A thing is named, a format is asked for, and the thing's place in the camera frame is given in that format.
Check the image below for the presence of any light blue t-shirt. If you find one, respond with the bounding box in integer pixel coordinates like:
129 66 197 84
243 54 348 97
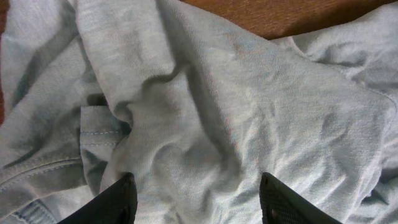
1 0 397 223

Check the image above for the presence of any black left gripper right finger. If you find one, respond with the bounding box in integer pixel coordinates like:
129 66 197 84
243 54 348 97
259 172 341 224

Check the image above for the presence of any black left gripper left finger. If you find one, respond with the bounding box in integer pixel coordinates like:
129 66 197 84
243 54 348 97
58 172 137 224

